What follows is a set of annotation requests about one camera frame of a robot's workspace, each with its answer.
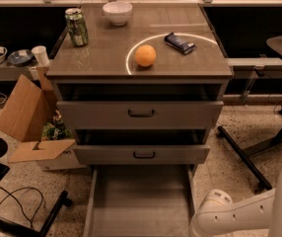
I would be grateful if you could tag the green snack bags in box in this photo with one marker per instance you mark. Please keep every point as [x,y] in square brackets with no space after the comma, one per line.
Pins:
[56,129]

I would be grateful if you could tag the grey drawer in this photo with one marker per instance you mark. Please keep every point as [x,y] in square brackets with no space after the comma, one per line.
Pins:
[140,147]
[140,201]
[138,106]

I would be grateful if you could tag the white bowl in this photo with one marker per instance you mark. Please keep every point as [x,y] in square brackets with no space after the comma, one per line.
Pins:
[118,12]

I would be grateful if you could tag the open cardboard box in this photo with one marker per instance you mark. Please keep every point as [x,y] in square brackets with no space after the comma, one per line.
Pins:
[28,116]

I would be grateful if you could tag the grey side shelf right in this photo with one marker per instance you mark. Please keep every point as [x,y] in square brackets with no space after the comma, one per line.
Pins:
[273,63]

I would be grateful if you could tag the grey drawer cabinet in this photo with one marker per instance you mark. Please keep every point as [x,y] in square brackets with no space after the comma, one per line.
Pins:
[109,56]

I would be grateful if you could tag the grey bottom drawer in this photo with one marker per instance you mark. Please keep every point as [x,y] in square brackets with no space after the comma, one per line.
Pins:
[140,201]

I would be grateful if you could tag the green soda can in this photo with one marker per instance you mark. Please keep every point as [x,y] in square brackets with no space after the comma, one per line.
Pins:
[76,26]

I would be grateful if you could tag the grey side shelf left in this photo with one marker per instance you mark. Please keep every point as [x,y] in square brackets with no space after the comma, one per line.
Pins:
[10,72]

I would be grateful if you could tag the orange fruit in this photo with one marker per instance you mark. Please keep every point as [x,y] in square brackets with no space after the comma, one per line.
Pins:
[145,55]

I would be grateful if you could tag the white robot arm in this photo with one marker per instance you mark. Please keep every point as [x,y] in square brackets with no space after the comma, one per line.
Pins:
[218,215]

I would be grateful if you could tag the black stand right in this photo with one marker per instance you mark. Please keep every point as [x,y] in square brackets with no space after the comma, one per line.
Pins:
[276,45]

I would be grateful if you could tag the dark blue snack bar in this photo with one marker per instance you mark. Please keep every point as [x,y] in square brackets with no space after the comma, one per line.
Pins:
[179,44]

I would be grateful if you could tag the grey top drawer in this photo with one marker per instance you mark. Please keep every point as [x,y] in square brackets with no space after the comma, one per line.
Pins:
[138,106]

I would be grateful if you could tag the white paper cup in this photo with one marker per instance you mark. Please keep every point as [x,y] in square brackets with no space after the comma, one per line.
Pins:
[40,55]

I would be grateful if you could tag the grey middle drawer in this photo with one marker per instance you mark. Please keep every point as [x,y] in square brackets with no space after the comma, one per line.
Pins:
[140,147]

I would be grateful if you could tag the grey side shelf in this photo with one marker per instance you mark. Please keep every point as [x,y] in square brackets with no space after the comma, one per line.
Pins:
[273,63]
[10,72]

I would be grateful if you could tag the blue patterned bowl right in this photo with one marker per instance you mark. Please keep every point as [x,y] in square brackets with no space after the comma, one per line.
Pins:
[20,57]

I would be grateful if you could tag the black chair left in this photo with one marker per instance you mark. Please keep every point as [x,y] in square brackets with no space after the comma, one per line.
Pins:
[16,230]

